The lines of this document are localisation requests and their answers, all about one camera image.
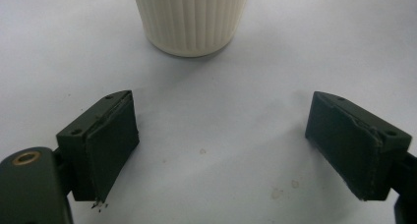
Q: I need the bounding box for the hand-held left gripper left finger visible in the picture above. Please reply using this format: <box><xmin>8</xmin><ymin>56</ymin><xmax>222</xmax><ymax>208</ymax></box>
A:
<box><xmin>55</xmin><ymin>89</ymin><xmax>142</xmax><ymax>203</ymax></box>

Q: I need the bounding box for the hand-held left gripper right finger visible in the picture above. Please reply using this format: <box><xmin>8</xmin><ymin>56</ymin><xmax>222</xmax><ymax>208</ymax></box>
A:
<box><xmin>304</xmin><ymin>90</ymin><xmax>413</xmax><ymax>202</ymax></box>

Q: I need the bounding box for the cream pump bottle orange label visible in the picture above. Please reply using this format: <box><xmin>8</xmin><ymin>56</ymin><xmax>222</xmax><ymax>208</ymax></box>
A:
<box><xmin>131</xmin><ymin>0</ymin><xmax>252</xmax><ymax>59</ymax></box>

